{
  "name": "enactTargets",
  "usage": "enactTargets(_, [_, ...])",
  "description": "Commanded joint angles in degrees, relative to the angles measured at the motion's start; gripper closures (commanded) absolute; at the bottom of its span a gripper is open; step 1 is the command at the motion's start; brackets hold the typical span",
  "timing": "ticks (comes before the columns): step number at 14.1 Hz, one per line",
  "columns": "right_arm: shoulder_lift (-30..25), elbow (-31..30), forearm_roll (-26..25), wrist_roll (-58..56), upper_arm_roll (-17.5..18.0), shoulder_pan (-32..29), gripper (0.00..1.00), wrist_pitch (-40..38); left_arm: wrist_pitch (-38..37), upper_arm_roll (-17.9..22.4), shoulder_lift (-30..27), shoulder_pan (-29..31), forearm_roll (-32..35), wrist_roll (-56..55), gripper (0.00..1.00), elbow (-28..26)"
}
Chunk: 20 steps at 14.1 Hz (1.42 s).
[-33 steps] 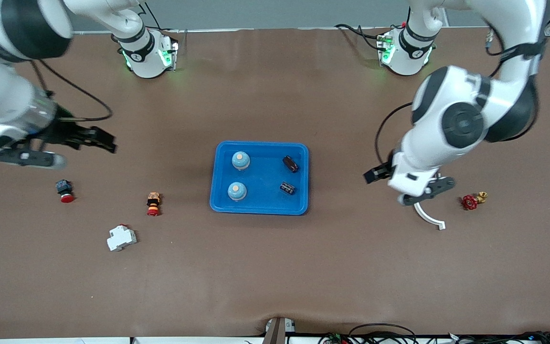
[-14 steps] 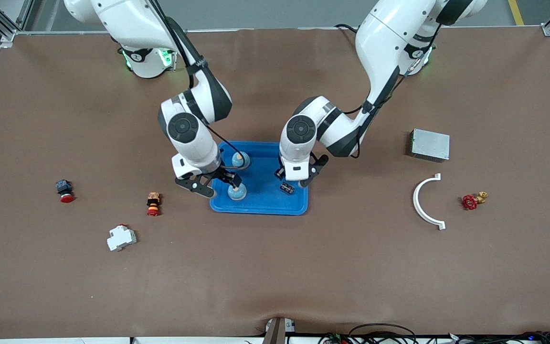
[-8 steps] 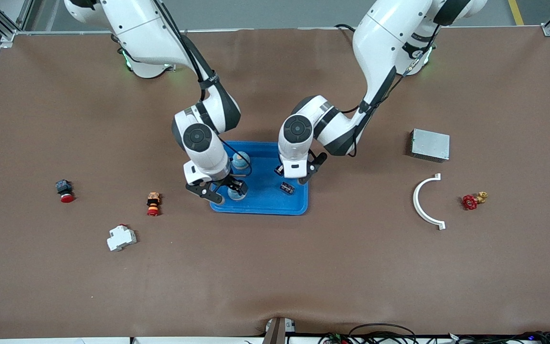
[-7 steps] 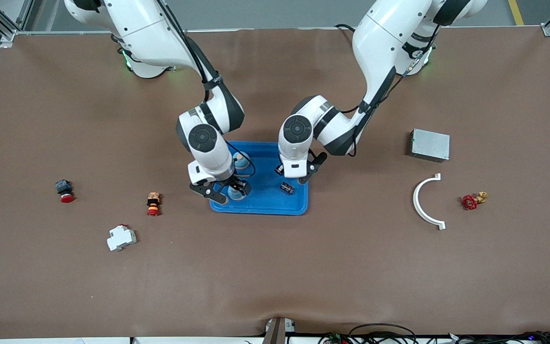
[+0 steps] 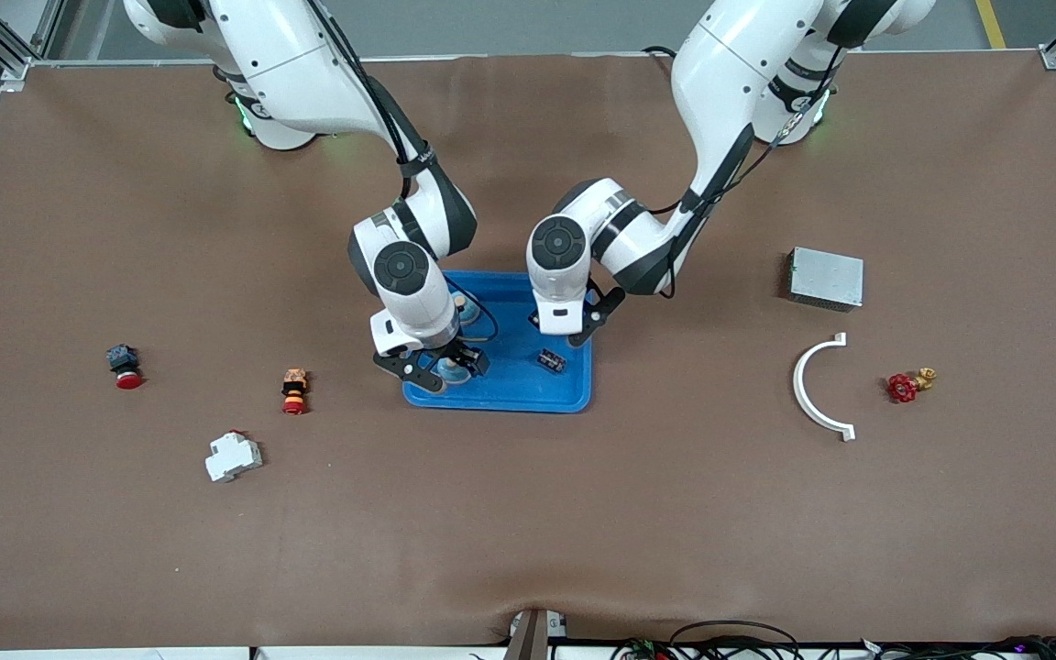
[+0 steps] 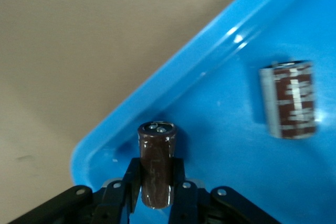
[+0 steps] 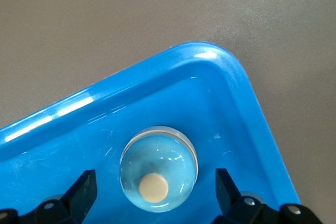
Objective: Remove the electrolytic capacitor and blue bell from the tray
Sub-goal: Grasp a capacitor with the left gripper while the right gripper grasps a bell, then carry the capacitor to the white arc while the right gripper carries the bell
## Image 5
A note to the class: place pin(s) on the silver power supply box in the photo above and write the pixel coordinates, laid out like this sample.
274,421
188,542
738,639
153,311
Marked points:
826,280

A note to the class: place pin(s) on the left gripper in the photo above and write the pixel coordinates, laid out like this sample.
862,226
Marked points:
533,317

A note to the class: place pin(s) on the brown table cover mat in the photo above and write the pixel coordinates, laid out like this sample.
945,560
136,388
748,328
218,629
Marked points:
528,513

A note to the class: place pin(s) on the red mushroom push button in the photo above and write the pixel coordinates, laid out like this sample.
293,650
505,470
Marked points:
127,378

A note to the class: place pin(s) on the white circuit breaker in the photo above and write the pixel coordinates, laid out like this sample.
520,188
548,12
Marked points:
233,458

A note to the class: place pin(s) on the black printed capacitor block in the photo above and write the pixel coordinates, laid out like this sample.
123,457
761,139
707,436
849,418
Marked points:
552,361

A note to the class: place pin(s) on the white curved bracket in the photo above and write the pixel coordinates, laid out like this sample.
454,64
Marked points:
797,385

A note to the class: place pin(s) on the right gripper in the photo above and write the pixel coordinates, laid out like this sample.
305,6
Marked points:
469,357

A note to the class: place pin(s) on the metal clamp bracket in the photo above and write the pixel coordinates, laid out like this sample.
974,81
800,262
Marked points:
533,637

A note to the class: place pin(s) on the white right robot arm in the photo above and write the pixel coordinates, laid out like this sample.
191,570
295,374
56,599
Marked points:
290,73

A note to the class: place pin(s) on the light blue dome bell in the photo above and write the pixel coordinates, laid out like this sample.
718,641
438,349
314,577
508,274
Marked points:
453,371
470,312

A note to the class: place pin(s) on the orange emergency stop button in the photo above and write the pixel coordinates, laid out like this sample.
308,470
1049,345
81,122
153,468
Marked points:
294,390

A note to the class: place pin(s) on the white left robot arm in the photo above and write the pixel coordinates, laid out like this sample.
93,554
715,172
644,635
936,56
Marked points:
730,64

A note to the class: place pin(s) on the white board strip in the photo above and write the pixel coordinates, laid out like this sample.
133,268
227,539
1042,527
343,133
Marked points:
79,654

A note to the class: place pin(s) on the blue plastic tray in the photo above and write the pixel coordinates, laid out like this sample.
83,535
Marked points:
510,385

